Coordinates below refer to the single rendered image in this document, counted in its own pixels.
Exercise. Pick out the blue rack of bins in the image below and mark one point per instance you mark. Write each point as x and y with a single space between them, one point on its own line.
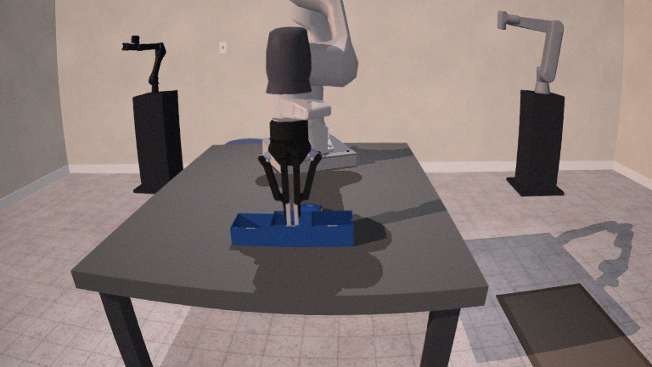
328 229

